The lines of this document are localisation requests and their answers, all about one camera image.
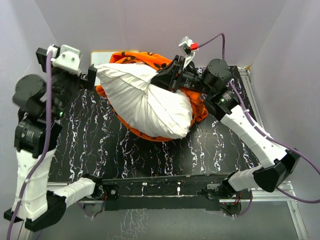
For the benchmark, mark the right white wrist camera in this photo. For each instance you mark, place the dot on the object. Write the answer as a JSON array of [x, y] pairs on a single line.
[[189, 48]]

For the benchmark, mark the orange patterned pillowcase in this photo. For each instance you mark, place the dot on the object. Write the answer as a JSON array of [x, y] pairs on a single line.
[[157, 62]]

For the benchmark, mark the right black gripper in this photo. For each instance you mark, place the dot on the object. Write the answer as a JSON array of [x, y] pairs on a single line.
[[167, 78]]

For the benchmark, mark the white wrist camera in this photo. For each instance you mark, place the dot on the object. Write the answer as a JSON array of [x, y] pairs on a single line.
[[66, 58], [189, 48]]

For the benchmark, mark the small whiteboard yellow frame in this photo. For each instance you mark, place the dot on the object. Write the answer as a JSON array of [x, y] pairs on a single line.
[[99, 57]]

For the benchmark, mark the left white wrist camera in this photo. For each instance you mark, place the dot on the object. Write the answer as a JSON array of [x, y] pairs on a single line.
[[66, 58]]

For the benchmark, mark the aluminium frame rail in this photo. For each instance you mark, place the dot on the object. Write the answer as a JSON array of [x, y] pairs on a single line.
[[177, 208]]

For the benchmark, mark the white pillow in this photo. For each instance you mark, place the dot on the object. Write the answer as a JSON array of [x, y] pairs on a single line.
[[145, 107]]

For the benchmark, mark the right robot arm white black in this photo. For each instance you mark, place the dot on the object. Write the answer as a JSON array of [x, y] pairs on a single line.
[[276, 162]]

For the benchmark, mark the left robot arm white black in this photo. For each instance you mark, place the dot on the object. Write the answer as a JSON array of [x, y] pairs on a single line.
[[42, 102]]

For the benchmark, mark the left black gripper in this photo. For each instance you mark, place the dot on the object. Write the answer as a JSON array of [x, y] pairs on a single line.
[[77, 79]]

